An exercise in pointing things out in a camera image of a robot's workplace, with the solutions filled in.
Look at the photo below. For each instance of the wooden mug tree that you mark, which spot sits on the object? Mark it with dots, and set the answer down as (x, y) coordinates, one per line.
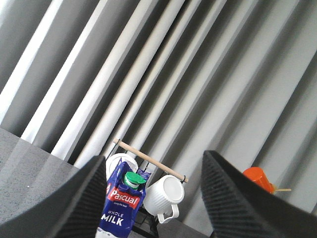
(276, 189)

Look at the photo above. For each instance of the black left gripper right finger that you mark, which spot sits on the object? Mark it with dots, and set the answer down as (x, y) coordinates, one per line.
(238, 208)

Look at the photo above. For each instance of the orange mug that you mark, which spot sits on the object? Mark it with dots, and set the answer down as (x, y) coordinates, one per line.
(257, 175)

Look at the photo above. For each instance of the Pascual whole milk carton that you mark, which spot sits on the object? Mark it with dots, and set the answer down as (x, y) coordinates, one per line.
(125, 193)

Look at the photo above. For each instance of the white smooth smiley mug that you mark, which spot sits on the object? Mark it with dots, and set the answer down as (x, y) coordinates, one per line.
(113, 161)

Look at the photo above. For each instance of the white ribbed mug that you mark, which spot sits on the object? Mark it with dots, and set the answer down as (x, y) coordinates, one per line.
(162, 198)

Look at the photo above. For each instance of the black wire mug rack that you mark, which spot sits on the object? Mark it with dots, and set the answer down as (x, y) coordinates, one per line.
(148, 226)

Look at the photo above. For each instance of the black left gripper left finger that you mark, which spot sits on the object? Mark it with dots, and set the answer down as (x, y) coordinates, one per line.
(73, 211)

